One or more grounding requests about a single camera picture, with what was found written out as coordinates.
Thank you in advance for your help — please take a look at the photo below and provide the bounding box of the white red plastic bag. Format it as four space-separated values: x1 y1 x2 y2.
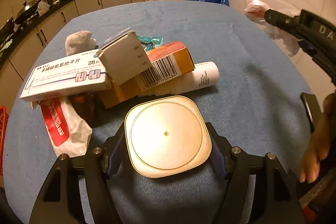
40 97 92 157

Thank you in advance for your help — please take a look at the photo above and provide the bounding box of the black wok with lid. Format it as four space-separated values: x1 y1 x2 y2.
14 0 52 26

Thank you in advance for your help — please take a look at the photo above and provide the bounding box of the white tissue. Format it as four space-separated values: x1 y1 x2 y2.
65 31 96 56

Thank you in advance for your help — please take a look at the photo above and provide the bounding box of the brown foil wrapper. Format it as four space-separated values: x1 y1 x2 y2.
69 93 95 127

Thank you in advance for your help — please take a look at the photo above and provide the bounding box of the teal wet wipe packet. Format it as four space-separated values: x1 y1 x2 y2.
137 36 164 52

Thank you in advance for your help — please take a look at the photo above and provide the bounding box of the red plastic basket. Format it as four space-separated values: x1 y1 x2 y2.
0 106 9 176

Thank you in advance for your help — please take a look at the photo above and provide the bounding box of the person's right hand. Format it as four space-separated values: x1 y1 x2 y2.
299 93 335 184

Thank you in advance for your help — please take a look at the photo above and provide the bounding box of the square cream plastic lid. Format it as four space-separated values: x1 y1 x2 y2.
124 96 212 178

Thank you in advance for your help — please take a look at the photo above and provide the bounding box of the small white cardboard box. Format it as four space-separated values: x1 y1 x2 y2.
96 28 151 85

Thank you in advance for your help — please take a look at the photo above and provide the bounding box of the black frying pan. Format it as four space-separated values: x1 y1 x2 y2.
0 17 15 40

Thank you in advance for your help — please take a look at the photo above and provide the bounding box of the white cylindrical bottle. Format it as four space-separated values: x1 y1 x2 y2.
139 61 219 97

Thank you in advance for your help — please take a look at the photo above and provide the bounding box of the green dish cloth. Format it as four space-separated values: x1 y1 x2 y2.
0 39 13 57

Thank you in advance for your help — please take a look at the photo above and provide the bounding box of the long white medicine box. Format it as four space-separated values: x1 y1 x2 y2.
20 49 112 102

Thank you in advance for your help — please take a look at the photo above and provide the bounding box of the clear plastic bag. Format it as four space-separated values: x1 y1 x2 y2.
244 0 299 56

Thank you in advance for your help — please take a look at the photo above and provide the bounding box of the orange medicine box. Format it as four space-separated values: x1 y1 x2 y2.
98 41 195 109

